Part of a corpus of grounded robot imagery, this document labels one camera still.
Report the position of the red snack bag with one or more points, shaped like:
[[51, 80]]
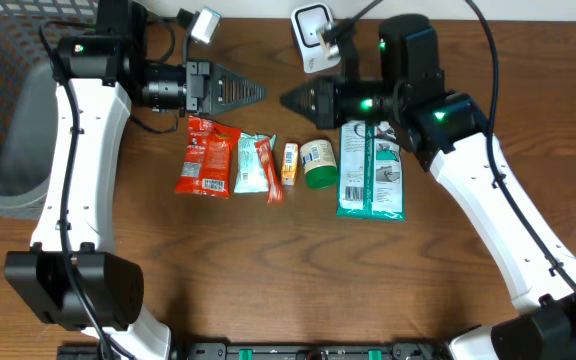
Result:
[[207, 161]]

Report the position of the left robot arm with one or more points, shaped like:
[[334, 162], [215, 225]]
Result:
[[71, 275]]

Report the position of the white barcode scanner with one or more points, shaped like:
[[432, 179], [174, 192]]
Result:
[[306, 21]]

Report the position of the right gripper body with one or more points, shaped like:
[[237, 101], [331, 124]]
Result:
[[340, 101]]

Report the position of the green lidded jar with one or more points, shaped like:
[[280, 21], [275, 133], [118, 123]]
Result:
[[319, 164]]

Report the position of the grey plastic basket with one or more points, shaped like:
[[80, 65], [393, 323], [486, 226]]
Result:
[[28, 107]]

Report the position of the green white glove pack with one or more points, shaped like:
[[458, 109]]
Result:
[[371, 172]]

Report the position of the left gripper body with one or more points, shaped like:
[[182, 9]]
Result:
[[195, 73]]

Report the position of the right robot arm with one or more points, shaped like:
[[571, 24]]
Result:
[[451, 138]]

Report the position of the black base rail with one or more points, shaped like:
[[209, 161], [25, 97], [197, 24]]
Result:
[[219, 350]]

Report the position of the mint green snack bag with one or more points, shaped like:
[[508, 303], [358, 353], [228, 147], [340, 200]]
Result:
[[250, 175]]

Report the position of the red snack stick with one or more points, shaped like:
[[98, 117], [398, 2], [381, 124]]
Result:
[[265, 154]]

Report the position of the orange tissue pack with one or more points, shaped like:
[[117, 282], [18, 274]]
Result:
[[289, 168]]

